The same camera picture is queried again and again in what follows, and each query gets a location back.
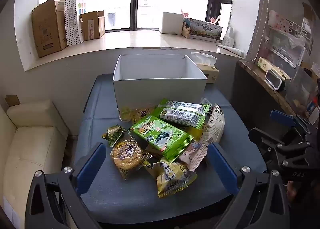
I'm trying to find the white tube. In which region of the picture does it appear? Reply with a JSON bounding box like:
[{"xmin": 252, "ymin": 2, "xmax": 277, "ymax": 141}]
[{"xmin": 216, "ymin": 44, "xmax": 245, "ymax": 57}]

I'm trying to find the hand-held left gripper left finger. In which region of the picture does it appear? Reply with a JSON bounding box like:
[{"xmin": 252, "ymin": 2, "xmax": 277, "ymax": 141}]
[{"xmin": 24, "ymin": 142, "xmax": 107, "ymax": 229}]

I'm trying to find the large brown cardboard box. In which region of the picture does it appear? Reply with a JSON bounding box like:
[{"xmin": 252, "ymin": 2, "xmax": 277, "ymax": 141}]
[{"xmin": 31, "ymin": 0, "xmax": 68, "ymax": 58}]

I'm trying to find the small green pea packet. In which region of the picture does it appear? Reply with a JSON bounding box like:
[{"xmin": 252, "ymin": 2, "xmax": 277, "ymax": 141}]
[{"xmin": 101, "ymin": 125, "xmax": 127, "ymax": 147}]

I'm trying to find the cream pink snack packet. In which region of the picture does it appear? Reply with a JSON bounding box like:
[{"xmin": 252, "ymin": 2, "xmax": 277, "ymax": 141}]
[{"xmin": 178, "ymin": 142, "xmax": 208, "ymax": 171}]

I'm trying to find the landscape printed box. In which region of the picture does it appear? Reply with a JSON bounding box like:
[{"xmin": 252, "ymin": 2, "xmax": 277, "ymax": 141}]
[{"xmin": 186, "ymin": 18, "xmax": 223, "ymax": 43}]

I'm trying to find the black window frame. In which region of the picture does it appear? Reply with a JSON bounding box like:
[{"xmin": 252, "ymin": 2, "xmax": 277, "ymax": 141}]
[{"xmin": 48, "ymin": 0, "xmax": 237, "ymax": 31}]

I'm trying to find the cream leather sofa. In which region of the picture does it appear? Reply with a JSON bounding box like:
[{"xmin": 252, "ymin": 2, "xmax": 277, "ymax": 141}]
[{"xmin": 0, "ymin": 99, "xmax": 69, "ymax": 229}]

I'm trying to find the wooden shelf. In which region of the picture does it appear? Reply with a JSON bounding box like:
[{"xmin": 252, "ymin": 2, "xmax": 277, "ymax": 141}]
[{"xmin": 237, "ymin": 60, "xmax": 320, "ymax": 122}]

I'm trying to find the white cardboard box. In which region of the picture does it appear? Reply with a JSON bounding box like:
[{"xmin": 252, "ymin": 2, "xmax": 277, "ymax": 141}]
[{"xmin": 113, "ymin": 54, "xmax": 208, "ymax": 115}]

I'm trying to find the white cable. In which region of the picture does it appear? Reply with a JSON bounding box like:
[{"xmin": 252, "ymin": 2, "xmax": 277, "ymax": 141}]
[{"xmin": 247, "ymin": 0, "xmax": 270, "ymax": 61}]

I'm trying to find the white foam box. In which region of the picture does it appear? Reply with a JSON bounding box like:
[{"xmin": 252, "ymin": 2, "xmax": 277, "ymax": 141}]
[{"xmin": 159, "ymin": 12, "xmax": 186, "ymax": 35}]

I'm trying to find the white plastic bottle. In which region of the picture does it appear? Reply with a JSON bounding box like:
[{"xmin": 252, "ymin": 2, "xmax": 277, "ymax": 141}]
[{"xmin": 222, "ymin": 27, "xmax": 236, "ymax": 47}]

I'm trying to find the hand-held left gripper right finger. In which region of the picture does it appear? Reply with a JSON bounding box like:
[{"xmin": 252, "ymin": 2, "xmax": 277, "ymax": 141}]
[{"xmin": 207, "ymin": 142, "xmax": 291, "ymax": 229}]

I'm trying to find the white dotted paper bag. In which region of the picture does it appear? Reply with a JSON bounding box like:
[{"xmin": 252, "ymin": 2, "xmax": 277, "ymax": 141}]
[{"xmin": 64, "ymin": 0, "xmax": 95, "ymax": 47}]

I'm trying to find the clear plastic organizer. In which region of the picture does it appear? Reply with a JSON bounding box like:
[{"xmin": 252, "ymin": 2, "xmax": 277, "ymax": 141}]
[{"xmin": 267, "ymin": 10, "xmax": 315, "ymax": 69}]

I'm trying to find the long green white-label packet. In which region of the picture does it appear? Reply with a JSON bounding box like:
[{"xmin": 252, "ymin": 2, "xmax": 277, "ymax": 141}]
[{"xmin": 152, "ymin": 98, "xmax": 211, "ymax": 130}]

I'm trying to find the person's right hand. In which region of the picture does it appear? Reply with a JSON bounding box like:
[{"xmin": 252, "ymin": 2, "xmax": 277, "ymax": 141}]
[{"xmin": 287, "ymin": 181, "xmax": 302, "ymax": 203}]

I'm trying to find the small open cardboard box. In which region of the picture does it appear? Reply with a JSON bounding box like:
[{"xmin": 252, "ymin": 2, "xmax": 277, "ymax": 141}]
[{"xmin": 80, "ymin": 10, "xmax": 106, "ymax": 42}]

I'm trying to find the white black desk clock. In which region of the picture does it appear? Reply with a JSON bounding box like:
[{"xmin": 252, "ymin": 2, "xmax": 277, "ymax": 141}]
[{"xmin": 264, "ymin": 68, "xmax": 286, "ymax": 92}]

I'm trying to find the white packet with brown food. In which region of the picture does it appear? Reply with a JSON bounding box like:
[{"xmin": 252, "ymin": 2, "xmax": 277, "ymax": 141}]
[{"xmin": 199, "ymin": 104, "xmax": 226, "ymax": 145}]

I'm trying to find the yellow-green chip packet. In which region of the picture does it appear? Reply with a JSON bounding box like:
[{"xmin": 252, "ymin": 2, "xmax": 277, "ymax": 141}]
[{"xmin": 144, "ymin": 157, "xmax": 198, "ymax": 198}]

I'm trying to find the green seaweed snack packet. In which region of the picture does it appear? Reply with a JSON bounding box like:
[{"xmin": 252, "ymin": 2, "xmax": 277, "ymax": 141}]
[{"xmin": 129, "ymin": 115, "xmax": 194, "ymax": 163}]

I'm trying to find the beige tissue box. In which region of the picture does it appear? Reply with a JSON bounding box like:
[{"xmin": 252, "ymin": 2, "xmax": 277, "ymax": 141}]
[{"xmin": 191, "ymin": 52, "xmax": 220, "ymax": 84}]

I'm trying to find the brown cardboard piece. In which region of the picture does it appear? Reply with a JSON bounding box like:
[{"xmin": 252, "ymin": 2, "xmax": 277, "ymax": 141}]
[{"xmin": 4, "ymin": 95, "xmax": 21, "ymax": 107}]

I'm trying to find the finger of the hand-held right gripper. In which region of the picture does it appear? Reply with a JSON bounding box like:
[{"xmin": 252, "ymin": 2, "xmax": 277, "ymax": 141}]
[
  {"xmin": 270, "ymin": 109, "xmax": 316, "ymax": 132},
  {"xmin": 248, "ymin": 127, "xmax": 312, "ymax": 171}
]

